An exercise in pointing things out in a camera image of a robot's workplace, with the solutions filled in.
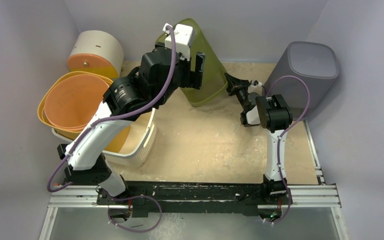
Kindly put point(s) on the olive green slatted bin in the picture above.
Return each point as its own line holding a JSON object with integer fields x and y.
{"x": 214, "y": 80}

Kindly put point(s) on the grey slatted waste bin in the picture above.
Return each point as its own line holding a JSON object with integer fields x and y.
{"x": 314, "y": 63}

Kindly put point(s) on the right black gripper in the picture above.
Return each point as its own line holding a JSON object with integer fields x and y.
{"x": 238, "y": 88}

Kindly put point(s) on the yellow slatted bin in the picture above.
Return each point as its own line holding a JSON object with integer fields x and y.
{"x": 56, "y": 119}

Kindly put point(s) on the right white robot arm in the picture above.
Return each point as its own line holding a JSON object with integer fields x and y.
{"x": 274, "y": 116}

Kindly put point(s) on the orange plastic bucket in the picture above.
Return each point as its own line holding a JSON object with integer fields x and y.
{"x": 76, "y": 99}

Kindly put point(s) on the white cylinder orange-yellow face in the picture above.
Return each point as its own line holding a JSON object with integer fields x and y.
{"x": 97, "y": 52}

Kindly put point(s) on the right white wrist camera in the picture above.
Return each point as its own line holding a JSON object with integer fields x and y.
{"x": 256, "y": 83}

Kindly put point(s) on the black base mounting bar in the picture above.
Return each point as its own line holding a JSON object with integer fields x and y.
{"x": 145, "y": 197}

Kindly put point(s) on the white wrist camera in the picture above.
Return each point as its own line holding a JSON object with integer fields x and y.
{"x": 183, "y": 38}
{"x": 256, "y": 83}

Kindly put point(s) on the aluminium rail frame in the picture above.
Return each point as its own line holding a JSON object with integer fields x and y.
{"x": 320, "y": 195}

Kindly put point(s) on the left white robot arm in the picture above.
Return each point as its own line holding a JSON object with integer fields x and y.
{"x": 122, "y": 104}

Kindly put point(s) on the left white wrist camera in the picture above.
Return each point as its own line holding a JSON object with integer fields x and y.
{"x": 183, "y": 38}

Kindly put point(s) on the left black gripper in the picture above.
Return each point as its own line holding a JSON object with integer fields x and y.
{"x": 192, "y": 79}

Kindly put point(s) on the white perforated basket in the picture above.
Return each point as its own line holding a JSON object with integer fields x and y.
{"x": 131, "y": 147}

